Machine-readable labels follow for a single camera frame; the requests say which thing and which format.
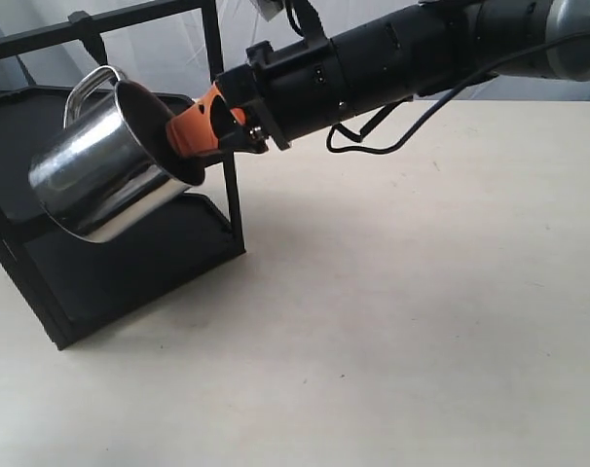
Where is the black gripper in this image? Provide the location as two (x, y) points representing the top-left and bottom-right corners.
(166, 39), (351, 158)

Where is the stainless steel mug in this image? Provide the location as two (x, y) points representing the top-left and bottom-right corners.
(28, 65), (205, 243)

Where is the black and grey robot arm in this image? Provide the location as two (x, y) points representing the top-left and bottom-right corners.
(166, 1), (590, 159)

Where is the black plastic hook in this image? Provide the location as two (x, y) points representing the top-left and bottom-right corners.
(68, 11), (108, 65)

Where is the black two-tier metal rack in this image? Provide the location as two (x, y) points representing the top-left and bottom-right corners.
(0, 0), (246, 352)

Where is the black cable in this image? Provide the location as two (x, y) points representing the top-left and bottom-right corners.
(325, 36), (590, 156)

